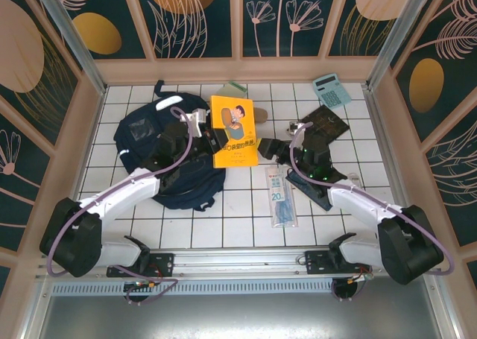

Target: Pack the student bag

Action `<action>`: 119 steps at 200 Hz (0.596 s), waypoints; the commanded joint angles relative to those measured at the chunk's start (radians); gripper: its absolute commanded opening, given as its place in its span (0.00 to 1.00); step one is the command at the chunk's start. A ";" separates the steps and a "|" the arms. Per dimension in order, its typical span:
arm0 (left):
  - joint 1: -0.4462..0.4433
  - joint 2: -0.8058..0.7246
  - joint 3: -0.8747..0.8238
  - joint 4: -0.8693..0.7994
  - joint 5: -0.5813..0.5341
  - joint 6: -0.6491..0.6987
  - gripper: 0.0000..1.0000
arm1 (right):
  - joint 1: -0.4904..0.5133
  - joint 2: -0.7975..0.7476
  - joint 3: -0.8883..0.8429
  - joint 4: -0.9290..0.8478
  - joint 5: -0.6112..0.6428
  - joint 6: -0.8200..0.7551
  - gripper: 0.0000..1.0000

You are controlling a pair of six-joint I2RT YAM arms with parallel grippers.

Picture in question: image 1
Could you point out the yellow book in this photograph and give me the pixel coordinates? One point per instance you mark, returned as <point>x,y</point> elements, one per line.
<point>231,156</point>

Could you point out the dark blue ruler case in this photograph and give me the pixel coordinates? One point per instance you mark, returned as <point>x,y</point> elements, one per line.
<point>300,185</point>

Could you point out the brown pencil case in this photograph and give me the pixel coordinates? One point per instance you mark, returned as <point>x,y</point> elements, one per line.
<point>261,115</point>

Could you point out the black notebook gold print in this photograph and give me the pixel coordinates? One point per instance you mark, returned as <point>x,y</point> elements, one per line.
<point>329,124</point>

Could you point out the navy blue backpack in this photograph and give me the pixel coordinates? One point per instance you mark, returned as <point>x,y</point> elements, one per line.
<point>128,141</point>

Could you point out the pale green notepad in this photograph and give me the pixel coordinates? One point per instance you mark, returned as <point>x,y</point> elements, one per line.
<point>233,90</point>

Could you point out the teal calculator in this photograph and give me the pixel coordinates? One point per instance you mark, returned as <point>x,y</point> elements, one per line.
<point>331,91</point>

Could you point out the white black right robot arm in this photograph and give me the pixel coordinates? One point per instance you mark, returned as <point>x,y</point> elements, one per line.
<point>357,205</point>

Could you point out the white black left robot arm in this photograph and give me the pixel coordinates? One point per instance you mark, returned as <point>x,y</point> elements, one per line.
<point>123,190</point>

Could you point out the grey metal sheet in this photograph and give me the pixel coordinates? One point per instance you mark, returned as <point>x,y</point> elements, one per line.
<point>238,316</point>

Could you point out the aluminium side rail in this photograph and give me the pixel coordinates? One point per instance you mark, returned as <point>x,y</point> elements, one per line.
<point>380,123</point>

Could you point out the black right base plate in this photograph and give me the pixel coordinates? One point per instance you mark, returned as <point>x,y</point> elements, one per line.
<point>313,260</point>

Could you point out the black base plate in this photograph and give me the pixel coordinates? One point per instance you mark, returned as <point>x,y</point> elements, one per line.
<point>313,260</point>
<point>165,260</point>

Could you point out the aluminium mounting rail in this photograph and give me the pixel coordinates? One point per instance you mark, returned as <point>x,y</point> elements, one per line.
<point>238,260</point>

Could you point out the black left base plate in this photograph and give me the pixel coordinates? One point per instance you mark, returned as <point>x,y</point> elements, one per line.
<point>165,260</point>

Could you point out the aluminium frame post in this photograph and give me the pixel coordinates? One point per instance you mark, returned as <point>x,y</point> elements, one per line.
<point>399,37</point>
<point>76,44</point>

